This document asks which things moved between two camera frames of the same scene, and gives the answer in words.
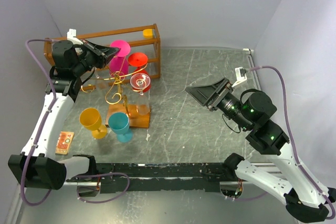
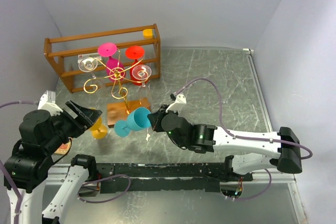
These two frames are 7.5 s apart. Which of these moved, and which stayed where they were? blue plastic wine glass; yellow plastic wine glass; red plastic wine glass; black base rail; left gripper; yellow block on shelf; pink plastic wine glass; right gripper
Moved: right gripper; pink plastic wine glass; blue plastic wine glass; red plastic wine glass; left gripper
Stayed: yellow block on shelf; yellow plastic wine glass; black base rail
